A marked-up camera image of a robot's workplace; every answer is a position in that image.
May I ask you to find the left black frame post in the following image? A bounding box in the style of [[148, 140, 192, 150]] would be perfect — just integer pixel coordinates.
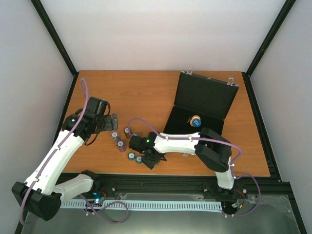
[[30, 0, 79, 76]]

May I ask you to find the purple chip stack lower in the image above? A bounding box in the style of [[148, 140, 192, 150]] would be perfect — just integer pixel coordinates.
[[117, 140, 126, 153]]

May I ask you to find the light blue cable duct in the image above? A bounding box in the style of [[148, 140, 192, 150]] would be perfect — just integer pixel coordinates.
[[61, 199, 222, 213]]

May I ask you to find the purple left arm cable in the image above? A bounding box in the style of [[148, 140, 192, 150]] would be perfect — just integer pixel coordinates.
[[19, 78, 129, 225]]

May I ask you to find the right black frame post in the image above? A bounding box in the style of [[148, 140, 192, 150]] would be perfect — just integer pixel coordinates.
[[245, 0, 297, 76]]

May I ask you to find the purple chip stack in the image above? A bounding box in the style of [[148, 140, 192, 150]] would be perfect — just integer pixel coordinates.
[[111, 131, 120, 144], [117, 140, 126, 153]]

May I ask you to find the blue short stack left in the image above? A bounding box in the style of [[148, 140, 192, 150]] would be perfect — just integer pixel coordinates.
[[127, 152, 136, 160]]

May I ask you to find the blue short stack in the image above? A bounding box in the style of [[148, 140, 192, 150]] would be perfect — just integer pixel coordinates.
[[127, 152, 136, 160], [136, 156, 142, 164]]

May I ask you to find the black frame post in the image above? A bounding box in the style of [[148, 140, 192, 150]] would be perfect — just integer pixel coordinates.
[[245, 0, 297, 76], [30, 0, 79, 76]]

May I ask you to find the blue round blind button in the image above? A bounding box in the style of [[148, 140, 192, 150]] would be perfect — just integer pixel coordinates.
[[191, 120, 201, 127]]

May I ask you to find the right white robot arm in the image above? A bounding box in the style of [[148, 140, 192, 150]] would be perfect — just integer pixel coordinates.
[[129, 128, 234, 190]]

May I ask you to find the black poker set case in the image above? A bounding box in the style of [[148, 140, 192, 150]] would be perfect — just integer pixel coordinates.
[[163, 71, 239, 135]]

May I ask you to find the blue short stack right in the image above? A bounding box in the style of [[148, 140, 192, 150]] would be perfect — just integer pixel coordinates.
[[136, 156, 142, 164]]

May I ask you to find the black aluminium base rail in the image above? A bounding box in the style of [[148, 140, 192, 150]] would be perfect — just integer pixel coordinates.
[[97, 174, 294, 201]]

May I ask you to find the brown tall chip stack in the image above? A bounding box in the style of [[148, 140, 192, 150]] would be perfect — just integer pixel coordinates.
[[123, 127, 132, 139]]

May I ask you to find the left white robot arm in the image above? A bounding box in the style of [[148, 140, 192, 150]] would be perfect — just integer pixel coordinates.
[[11, 114, 118, 221]]

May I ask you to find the purple chip stack upper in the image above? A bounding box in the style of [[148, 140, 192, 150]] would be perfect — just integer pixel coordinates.
[[111, 131, 120, 144]]

